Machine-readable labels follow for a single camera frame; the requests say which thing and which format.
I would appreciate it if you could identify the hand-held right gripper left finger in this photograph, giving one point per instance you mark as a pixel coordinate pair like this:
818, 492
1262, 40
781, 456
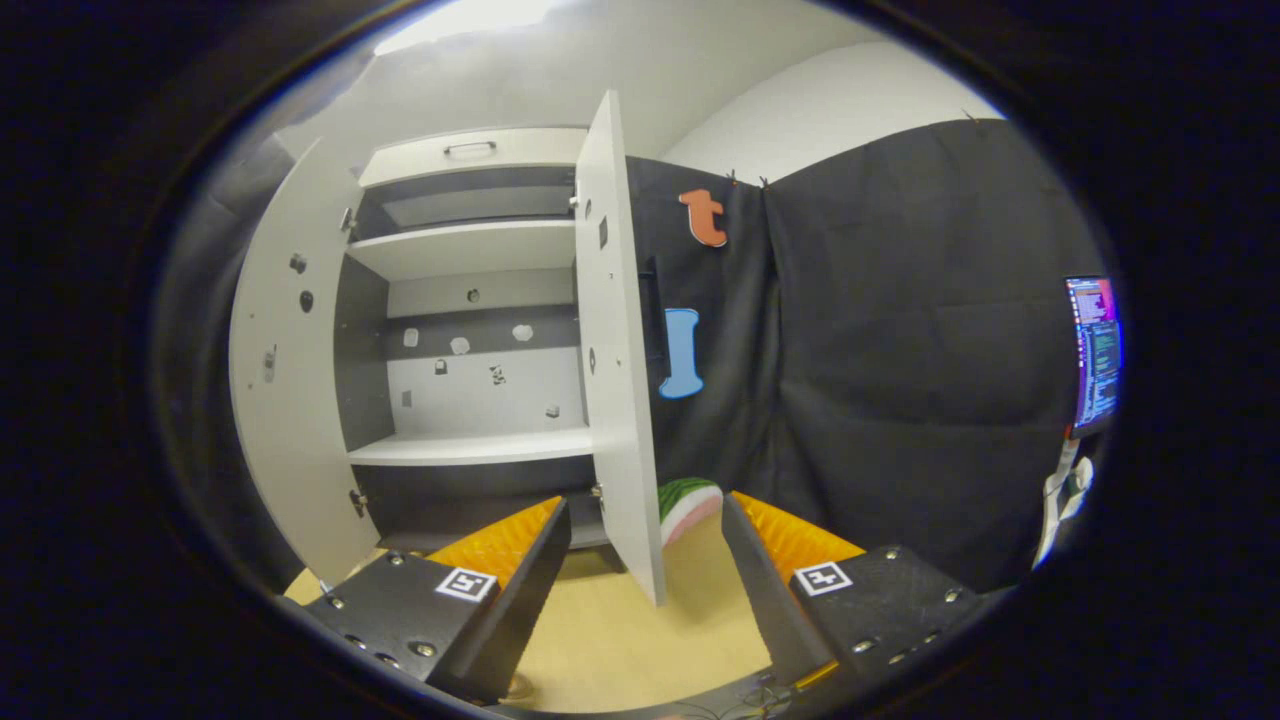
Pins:
525, 610

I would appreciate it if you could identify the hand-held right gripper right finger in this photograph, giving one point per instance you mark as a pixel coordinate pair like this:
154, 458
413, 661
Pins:
770, 600

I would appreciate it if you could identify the white cabinet door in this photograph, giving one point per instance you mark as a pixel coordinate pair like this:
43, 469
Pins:
290, 420
615, 420

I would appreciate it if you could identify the white and grey cabinet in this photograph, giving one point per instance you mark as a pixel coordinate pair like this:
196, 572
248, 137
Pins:
470, 248

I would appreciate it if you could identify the toy watermelon slice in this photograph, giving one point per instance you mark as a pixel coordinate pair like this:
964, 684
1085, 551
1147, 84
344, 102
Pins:
685, 505

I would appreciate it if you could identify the black backdrop cloth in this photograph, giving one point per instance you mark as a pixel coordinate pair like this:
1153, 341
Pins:
900, 350

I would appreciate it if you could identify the computer monitor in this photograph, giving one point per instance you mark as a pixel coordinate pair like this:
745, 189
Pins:
1095, 350

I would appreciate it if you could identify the ceiling light panel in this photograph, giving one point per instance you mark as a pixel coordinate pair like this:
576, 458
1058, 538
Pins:
470, 18

